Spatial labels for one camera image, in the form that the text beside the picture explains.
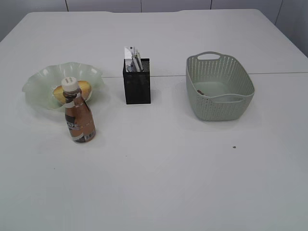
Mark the grey grip pen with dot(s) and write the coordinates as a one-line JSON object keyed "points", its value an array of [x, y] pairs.
{"points": [[139, 61]]}

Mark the cream grip pen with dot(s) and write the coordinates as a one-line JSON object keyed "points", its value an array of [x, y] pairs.
{"points": [[134, 60]]}

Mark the pale green wavy plate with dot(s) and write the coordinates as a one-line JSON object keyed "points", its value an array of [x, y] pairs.
{"points": [[39, 87]]}

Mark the Nescafe coffee bottle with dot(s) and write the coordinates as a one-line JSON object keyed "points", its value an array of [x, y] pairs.
{"points": [[78, 115]]}

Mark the black mesh pen holder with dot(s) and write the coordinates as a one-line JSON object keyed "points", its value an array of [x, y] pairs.
{"points": [[137, 84]]}

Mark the clear plastic ruler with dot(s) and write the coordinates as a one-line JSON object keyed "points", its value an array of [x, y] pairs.
{"points": [[129, 51]]}

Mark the sugared bread roll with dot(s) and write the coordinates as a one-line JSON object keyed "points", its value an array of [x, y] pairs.
{"points": [[85, 87]]}

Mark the pale green woven basket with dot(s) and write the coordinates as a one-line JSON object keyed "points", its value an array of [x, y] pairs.
{"points": [[227, 87]]}

